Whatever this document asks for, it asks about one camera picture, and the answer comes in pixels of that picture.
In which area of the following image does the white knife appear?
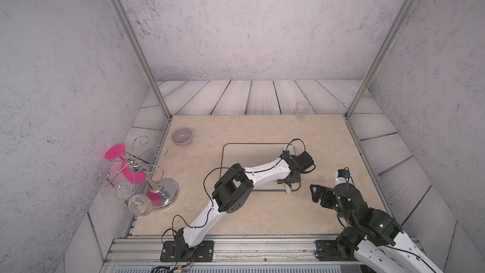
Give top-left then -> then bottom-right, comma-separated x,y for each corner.
284,184 -> 292,195

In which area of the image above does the white green-edged cutting board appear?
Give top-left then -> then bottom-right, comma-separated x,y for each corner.
221,143 -> 287,192

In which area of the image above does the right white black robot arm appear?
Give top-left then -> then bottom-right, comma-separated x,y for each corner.
310,183 -> 442,272

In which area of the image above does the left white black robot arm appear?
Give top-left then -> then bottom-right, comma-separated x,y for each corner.
174,150 -> 314,261

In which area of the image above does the clear plastic cup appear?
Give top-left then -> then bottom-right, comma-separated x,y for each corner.
294,101 -> 310,119

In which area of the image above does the purple bowl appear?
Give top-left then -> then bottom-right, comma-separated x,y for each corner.
171,128 -> 193,147

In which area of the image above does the clear wine glass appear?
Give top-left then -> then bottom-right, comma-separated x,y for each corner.
128,194 -> 153,216

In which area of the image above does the pink plastic wine glass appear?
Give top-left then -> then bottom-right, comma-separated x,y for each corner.
95,144 -> 157,204

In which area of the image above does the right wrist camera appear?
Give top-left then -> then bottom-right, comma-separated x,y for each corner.
335,167 -> 352,185

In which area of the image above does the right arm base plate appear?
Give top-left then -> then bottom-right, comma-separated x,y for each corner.
315,240 -> 356,262

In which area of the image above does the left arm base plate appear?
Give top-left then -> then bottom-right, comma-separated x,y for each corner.
160,241 -> 214,263

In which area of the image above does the metal wire glass rack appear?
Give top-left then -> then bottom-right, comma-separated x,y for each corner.
95,135 -> 180,211

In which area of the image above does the aluminium mounting rail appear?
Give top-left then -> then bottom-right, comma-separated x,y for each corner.
101,235 -> 374,272

